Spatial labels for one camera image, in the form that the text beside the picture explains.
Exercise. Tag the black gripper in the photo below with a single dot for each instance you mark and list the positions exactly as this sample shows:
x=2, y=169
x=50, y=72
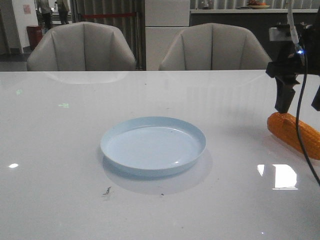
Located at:
x=301, y=50

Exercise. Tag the small decorative windmill figure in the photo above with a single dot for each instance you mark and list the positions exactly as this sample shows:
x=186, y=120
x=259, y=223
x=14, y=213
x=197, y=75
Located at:
x=207, y=4

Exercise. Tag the red trash bin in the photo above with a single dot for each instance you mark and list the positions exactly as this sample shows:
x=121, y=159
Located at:
x=35, y=35

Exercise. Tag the fruit bowl on counter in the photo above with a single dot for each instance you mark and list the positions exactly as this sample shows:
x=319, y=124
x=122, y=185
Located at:
x=256, y=5

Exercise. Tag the right beige upholstered chair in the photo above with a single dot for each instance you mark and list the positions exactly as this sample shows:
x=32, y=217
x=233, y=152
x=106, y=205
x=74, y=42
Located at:
x=214, y=46

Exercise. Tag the orange corn cob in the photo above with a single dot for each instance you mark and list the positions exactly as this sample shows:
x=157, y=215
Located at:
x=283, y=126

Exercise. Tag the red barrier belt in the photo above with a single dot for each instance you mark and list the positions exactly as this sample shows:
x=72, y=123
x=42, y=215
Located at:
x=113, y=15

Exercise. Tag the left beige upholstered chair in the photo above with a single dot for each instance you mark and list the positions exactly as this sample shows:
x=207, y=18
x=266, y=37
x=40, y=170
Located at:
x=82, y=46

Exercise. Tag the person in background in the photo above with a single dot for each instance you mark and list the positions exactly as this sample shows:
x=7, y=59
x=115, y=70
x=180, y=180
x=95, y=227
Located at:
x=63, y=9
x=45, y=10

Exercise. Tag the light blue round plate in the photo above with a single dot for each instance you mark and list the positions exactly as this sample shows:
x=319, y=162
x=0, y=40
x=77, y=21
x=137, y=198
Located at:
x=153, y=146

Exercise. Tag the beige upholstered chair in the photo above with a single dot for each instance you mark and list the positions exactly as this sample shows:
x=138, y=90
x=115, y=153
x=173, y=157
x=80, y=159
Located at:
x=214, y=46
x=82, y=46

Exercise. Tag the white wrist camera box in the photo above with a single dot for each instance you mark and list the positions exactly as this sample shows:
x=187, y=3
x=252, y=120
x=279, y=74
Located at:
x=280, y=33

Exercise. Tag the white drawer cabinet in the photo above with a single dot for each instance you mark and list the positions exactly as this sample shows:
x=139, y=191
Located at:
x=163, y=20

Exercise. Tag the dark grey sideboard counter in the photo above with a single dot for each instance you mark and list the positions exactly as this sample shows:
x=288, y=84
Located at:
x=258, y=21

